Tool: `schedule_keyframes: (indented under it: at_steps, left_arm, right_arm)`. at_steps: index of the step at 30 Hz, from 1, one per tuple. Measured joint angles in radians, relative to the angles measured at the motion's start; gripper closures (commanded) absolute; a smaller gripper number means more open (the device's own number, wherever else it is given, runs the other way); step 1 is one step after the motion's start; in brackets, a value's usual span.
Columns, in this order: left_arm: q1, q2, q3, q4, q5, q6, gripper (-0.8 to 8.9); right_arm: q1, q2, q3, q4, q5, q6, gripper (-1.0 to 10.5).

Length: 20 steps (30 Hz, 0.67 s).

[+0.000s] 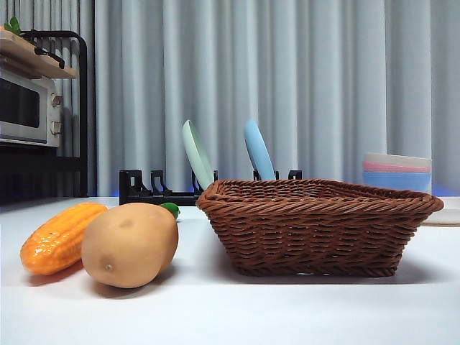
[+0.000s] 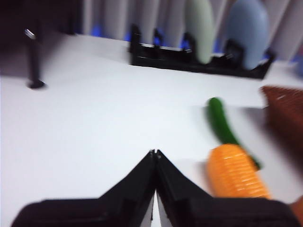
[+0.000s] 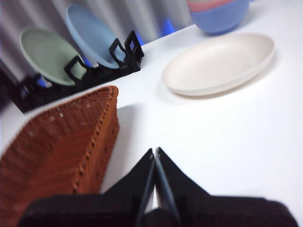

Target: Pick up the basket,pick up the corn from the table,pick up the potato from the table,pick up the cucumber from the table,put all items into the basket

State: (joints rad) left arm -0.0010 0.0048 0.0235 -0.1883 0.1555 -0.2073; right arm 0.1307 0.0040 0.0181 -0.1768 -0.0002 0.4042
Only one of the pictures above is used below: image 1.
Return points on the orange corn cob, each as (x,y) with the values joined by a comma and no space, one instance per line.
(54,240)

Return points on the pink bowl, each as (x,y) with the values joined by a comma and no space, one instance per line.
(391,167)

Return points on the black dish rack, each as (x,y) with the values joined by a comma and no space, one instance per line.
(143,196)

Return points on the wooden board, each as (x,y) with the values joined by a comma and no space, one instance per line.
(39,61)

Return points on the white bowl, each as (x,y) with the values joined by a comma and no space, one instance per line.
(395,158)

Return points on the light blue plate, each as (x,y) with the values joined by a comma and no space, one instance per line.
(258,151)

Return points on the black metal shelf frame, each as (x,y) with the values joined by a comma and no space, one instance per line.
(84,108)

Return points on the green leafy plant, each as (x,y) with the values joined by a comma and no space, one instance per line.
(14,26)

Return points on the white flat plate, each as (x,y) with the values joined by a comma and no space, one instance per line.
(449,215)

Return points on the green cucumber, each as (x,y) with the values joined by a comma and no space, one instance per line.
(171,209)

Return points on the grey pleated curtain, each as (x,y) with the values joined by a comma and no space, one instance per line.
(323,90)

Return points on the tan potato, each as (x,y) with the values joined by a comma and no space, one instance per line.
(129,244)

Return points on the brown wicker basket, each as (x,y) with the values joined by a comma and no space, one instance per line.
(316,230)

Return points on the pale green plate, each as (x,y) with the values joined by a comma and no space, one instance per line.
(196,154)

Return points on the silver toaster oven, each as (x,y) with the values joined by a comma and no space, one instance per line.
(21,108)

